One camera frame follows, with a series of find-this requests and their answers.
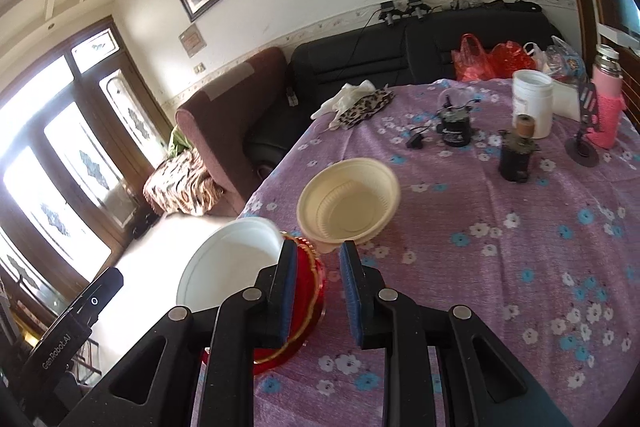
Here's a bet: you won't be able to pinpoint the purple floral tablecloth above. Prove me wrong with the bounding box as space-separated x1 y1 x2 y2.
197 77 640 427

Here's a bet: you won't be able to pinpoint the white gloves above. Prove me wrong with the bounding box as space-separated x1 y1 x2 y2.
311 79 377 120

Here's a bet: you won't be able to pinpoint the dark shoes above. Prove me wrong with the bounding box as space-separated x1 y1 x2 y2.
131 214 161 240

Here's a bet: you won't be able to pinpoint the black leather sofa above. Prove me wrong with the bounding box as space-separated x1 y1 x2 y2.
242 7 563 180

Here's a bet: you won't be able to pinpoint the leopard print cloth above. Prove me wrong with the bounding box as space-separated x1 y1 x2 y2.
330 88 396 131

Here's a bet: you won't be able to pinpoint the zebra print stool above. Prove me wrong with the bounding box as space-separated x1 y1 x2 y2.
142 149 226 216

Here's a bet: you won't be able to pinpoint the small wall plaque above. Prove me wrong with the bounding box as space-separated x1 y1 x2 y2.
178 25 207 58

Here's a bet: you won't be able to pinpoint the black round device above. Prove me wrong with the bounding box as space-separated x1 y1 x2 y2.
436 84 483 148

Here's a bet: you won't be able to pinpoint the cream plastic bowl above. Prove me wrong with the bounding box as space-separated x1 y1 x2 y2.
296 158 402 254

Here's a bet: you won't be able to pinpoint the dark cloth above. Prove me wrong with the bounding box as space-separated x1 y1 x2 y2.
447 0 543 14

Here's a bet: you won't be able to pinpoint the black phone stand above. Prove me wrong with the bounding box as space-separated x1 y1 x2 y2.
565 77 601 168

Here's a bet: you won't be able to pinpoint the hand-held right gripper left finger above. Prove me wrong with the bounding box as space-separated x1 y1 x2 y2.
59 238 299 427

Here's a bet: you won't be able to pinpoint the clear plastic bag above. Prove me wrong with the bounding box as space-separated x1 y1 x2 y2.
545 36 587 85

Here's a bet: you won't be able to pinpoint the green cloth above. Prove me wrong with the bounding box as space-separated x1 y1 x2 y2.
167 127 193 160

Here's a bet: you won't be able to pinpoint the wooden glazed door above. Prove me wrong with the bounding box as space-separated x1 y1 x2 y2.
0 19 173 308

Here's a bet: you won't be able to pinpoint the white plastic jar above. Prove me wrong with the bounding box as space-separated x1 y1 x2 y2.
511 69 555 139

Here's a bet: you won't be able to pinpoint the small black clip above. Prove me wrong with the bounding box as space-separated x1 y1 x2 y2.
404 127 432 151

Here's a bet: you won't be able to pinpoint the brown armchair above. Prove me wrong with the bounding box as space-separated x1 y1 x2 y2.
175 47 291 218

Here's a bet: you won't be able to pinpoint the white plastic bowl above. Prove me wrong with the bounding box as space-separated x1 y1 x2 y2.
176 217 285 313

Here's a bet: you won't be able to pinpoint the red plastic bag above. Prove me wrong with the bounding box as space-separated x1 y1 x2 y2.
451 33 493 82
487 41 538 79

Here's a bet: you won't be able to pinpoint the black hand grinder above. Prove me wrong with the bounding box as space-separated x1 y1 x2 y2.
498 114 542 184

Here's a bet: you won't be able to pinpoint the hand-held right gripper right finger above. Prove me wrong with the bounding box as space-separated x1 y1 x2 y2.
339 239 573 427

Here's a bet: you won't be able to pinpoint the red plate with gold rim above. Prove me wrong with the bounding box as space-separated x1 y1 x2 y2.
200 232 329 376

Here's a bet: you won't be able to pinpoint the pink sleeved thermos bottle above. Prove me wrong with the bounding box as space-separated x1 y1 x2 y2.
585 44 628 150

